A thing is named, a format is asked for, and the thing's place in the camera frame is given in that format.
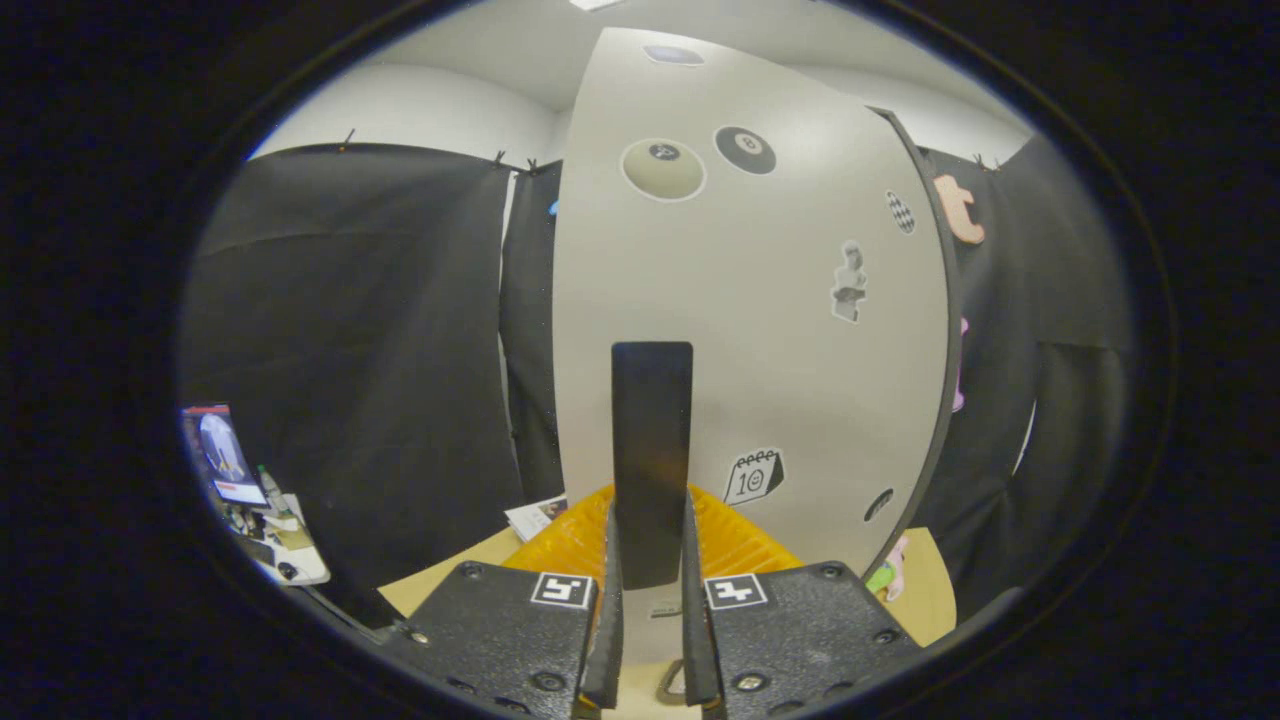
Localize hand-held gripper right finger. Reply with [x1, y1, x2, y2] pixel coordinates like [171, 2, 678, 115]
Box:
[682, 485, 926, 720]

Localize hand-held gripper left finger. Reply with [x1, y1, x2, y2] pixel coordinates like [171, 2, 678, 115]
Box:
[380, 485, 625, 720]

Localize black cabinet door handle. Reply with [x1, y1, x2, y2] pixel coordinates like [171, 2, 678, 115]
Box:
[611, 342, 694, 591]

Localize grey shoe cabinet door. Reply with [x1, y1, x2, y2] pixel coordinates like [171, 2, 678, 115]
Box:
[552, 28, 951, 666]

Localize grey shoe cabinet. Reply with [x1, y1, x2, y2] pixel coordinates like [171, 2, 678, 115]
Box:
[868, 105, 964, 581]

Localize green plush toy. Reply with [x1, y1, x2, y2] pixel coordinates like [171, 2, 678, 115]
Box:
[865, 535, 909, 601]

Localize white cluttered side table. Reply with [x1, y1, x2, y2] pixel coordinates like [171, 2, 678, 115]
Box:
[225, 490, 331, 586]

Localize black backdrop cloth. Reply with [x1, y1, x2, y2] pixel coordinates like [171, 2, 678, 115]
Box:
[180, 135, 1136, 631]

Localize computer monitor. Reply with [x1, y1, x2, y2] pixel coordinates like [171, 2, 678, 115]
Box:
[182, 404, 269, 506]

